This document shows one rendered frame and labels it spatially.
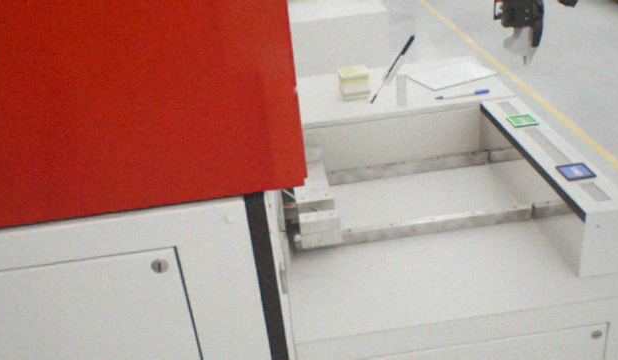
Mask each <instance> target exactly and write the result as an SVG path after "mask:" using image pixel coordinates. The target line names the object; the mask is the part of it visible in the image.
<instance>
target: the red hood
mask: <svg viewBox="0 0 618 360"><path fill-rule="evenodd" d="M297 85H298V84H297V75H296V68H295V59H294V51H293V43H292V34H291V26H290V18H289V10H288V1H287V0H0V227H7V226H14V225H21V224H28V223H36V222H42V221H49V220H57V219H64V218H70V217H77V216H85V215H91V214H98V213H106V212H113V211H119V210H126V209H134V208H141V207H147V206H155V205H169V204H176V203H183V202H190V201H197V200H204V199H211V198H218V197H225V196H232V195H239V194H246V193H253V192H260V191H267V190H268V191H273V190H280V189H287V188H294V187H302V186H304V185H305V182H304V178H307V177H308V175H307V167H306V158H305V151H304V142H303V126H302V117H301V109H300V100H299V94H298V90H297Z"/></svg>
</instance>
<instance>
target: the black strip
mask: <svg viewBox="0 0 618 360"><path fill-rule="evenodd" d="M480 110H481V112H482V113H483V114H484V115H485V116H486V117H487V119H488V120H489V121H490V122H491V123H492V125H493V126H495V127H496V128H497V129H498V130H499V131H500V132H501V133H502V134H503V135H504V137H505V138H506V139H507V140H508V141H509V142H510V143H511V144H512V145H513V146H514V148H515V150H516V151H517V152H519V153H520V154H521V155H522V156H523V157H524V158H525V159H526V160H527V162H528V163H529V164H530V165H531V166H532V167H533V168H534V169H535V170H536V171H537V172H538V173H539V175H540V177H541V178H543V179H544V180H545V181H546V182H547V183H548V184H549V185H550V187H551V188H552V189H553V190H554V191H555V192H556V193H557V194H558V195H559V196H560V197H561V198H562V200H563V201H564V202H565V203H566V204H567V205H568V206H569V207H570V208H571V209H572V210H573V212H574V213H575V214H576V215H577V216H578V217H579V218H580V219H581V220H582V221H583V222H584V223H585V222H586V214H587V213H586V212H585V211H584V210H583V209H582V208H581V207H580V206H579V205H578V204H577V203H576V202H575V201H574V200H573V199H572V198H571V197H570V196H569V195H568V194H567V192H566V191H565V190H564V189H563V188H562V187H561V186H560V185H559V183H558V182H557V181H556V180H555V179H553V178H552V177H551V176H550V175H549V174H548V173H547V172H546V171H545V170H544V169H543V168H542V167H541V166H540V164H539V162H538V161H537V160H536V159H535V158H534V157H533V156H532V155H531V154H530V153H529V152H527V151H526V150H525V149H524V148H523V147H522V146H521V145H520V144H519V142H518V141H517V140H516V139H515V138H514V136H513V135H512V134H511V133H510V132H509V131H508V130H507V129H506V128H505V127H504V126H502V125H501V124H500V123H499V121H498V120H497V119H496V118H495V117H494V116H493V115H492V114H491V113H490V112H489V111H488V110H487V108H486V107H485V106H484V105H483V104H482V103H481V102H480Z"/></svg>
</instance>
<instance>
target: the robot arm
mask: <svg viewBox="0 0 618 360"><path fill-rule="evenodd" d="M556 1H557V2H559V3H560V4H561V5H562V6H566V7H568V6H569V7H572V8H574V7H575V5H576V4H577V2H578V1H579V0H556ZM496 2H502V4H500V8H499V9H500V10H502V12H498V13H497V15H495V7H496ZM543 16H544V4H543V0H494V1H493V20H501V25H502V26H503V27H505V28H508V27H513V28H514V32H513V35H512V36H510V37H508V38H507V39H505V40H504V42H503V46H504V48H506V49H509V50H510V52H511V53H514V54H521V55H522V60H523V64H524V65H525V66H529V64H530V62H531V61H532V59H533V57H534V55H535V54H536V52H537V50H538V46H540V43H541V36H542V30H543Z"/></svg>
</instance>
